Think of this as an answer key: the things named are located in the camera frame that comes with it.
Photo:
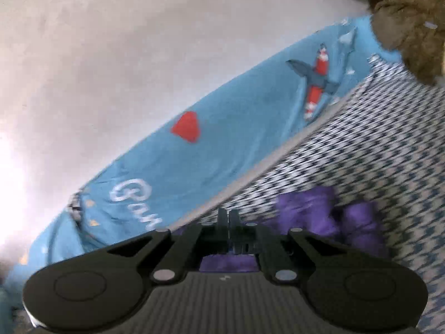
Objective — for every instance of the blue printed bedsheet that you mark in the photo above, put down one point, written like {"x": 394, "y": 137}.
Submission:
{"x": 226, "y": 139}

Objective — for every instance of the purple floral garment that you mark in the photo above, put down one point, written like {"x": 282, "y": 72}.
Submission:
{"x": 313, "y": 212}

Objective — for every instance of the houndstooth mattress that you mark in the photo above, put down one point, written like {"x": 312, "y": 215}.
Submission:
{"x": 365, "y": 146}

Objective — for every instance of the brown furry plush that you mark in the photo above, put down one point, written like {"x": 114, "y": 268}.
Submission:
{"x": 413, "y": 31}

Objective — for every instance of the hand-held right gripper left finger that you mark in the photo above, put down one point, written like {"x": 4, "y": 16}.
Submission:
{"x": 220, "y": 229}

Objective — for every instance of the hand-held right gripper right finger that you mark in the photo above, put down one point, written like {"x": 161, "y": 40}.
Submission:
{"x": 238, "y": 231}

